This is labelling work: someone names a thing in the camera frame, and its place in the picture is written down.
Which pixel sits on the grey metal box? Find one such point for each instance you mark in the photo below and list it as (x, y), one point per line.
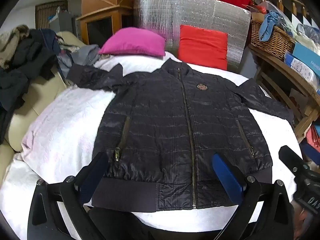
(62, 21)

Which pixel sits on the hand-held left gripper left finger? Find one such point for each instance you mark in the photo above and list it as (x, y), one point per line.
(93, 177)

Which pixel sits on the wooden shelf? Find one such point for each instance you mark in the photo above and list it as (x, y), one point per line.
(282, 67)

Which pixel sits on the white patterned box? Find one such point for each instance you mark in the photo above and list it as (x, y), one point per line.
(302, 71)

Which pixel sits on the pile of dark clothes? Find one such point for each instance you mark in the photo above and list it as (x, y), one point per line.
(30, 55)

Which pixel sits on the silver insulation mat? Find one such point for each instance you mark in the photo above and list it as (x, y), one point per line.
(195, 10)

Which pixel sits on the pink pillow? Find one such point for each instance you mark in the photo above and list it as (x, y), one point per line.
(132, 41)

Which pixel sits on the red pillow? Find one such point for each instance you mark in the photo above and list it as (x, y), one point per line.
(202, 47)

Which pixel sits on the white textured blanket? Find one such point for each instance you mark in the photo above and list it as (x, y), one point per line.
(62, 130)

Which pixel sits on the light blue cloth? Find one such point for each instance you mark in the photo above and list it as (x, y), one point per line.
(271, 20)

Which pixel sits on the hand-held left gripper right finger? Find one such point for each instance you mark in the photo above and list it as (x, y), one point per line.
(227, 177)

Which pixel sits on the wicker basket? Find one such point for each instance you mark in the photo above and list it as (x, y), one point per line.
(270, 42)

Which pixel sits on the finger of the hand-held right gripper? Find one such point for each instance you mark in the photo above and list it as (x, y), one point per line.
(290, 156)

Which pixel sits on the grey cloth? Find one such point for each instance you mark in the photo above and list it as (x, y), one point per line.
(85, 55)

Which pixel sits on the brown window blind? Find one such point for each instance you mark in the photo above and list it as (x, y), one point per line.
(50, 12)

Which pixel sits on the clear plastic bag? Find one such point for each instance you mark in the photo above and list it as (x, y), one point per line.
(310, 33)

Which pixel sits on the black quilted jacket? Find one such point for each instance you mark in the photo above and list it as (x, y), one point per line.
(162, 117)

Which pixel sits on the blue cardboard box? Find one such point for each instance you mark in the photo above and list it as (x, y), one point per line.
(307, 55)

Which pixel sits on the gold patterned cloth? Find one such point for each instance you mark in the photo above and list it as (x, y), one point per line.
(105, 55)

